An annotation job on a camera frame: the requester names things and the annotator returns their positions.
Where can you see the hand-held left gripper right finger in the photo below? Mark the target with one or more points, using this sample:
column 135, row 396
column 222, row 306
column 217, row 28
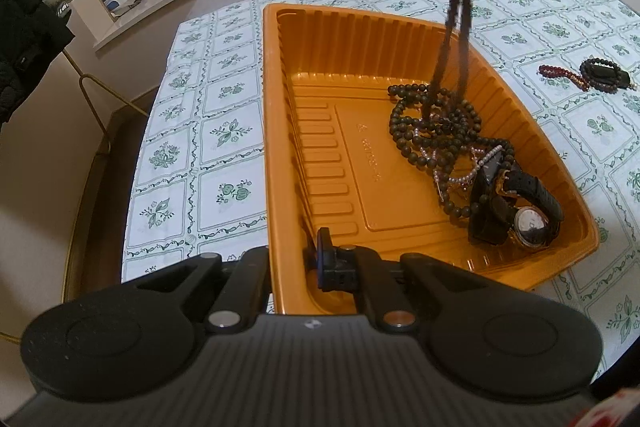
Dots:
column 324, row 257

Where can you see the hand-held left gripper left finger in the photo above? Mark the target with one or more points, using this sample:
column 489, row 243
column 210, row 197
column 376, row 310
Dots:
column 252, row 267

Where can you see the orange plastic tray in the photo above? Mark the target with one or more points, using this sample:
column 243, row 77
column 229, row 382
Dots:
column 325, row 132

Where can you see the floral green white tablecloth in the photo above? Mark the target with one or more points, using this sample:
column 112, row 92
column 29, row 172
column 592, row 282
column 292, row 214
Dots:
column 225, row 97

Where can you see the gold metal rack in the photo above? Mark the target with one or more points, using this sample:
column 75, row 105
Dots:
column 85, row 79

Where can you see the black puffer jacket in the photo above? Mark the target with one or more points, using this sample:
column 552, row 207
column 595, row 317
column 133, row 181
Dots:
column 25, row 57

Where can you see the red white printed clothing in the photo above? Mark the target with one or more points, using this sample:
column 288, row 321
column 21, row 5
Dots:
column 620, row 412

